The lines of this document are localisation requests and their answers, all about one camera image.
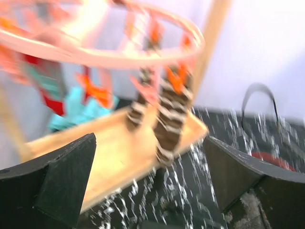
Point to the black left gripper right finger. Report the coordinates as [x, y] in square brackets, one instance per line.
[253, 194]

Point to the brown striped sock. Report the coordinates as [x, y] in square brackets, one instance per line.
[174, 99]

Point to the teal cloth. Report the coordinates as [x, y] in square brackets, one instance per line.
[85, 102]

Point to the red sock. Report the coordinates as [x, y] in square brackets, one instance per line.
[46, 76]

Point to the black marble pattern mat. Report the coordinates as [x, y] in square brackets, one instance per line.
[183, 196]

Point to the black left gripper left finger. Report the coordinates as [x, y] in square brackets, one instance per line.
[47, 192]

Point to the pink round clip hanger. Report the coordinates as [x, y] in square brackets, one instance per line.
[42, 28]

